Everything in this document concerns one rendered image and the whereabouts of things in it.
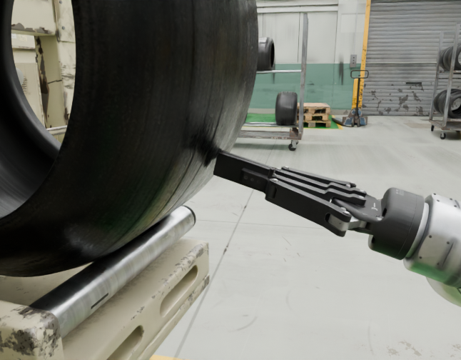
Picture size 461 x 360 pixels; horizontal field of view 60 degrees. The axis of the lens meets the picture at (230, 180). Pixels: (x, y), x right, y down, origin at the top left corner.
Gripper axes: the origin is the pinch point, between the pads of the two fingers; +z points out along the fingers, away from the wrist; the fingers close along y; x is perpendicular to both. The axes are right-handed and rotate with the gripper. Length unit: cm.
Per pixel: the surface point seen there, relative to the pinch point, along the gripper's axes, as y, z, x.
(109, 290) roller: 12.7, 8.2, 13.9
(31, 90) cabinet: -317, 338, 96
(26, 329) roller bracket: 26.0, 6.8, 8.6
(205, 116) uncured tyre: 9.9, 2.6, -7.3
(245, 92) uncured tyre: -1.8, 2.6, -9.0
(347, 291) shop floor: -155, -36, 97
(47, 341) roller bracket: 25.1, 5.6, 9.8
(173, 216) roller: -5.5, 10.1, 12.4
